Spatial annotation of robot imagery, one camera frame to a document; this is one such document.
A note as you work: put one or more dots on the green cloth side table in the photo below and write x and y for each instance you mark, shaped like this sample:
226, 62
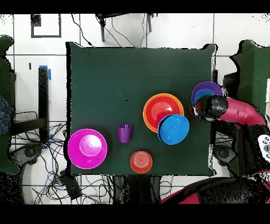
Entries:
255, 69
4, 84

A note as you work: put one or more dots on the purple cup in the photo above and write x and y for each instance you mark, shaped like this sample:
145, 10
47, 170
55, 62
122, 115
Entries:
124, 134

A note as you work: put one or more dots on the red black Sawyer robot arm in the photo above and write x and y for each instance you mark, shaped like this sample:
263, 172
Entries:
242, 112

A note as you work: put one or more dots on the black camera tripod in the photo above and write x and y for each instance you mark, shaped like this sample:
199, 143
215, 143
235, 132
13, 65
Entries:
102, 31

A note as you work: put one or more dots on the grey square floor frame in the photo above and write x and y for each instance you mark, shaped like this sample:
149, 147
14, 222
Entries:
46, 36

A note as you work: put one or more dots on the dark green table cloth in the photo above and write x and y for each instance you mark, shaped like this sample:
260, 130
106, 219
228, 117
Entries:
105, 63

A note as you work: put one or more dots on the wide red-orange bowl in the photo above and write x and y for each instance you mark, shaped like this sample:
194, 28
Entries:
160, 104

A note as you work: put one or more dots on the wide purple bowl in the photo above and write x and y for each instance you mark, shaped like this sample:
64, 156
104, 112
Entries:
206, 85

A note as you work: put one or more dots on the large pink bowl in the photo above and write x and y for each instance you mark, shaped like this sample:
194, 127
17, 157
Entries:
87, 149

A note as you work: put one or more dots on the large orange bowl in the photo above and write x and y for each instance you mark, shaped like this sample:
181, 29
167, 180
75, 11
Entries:
145, 112

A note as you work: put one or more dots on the large blue bowl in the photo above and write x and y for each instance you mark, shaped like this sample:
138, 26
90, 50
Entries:
174, 130

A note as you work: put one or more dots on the black metal stand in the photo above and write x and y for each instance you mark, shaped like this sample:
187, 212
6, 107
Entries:
43, 95

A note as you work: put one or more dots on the black power strip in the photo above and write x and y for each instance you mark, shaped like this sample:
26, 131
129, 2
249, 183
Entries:
71, 187

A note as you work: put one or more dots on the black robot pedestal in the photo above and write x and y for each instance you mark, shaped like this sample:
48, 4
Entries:
137, 186

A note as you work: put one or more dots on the small red-orange bowl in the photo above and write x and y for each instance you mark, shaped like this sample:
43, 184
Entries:
141, 161

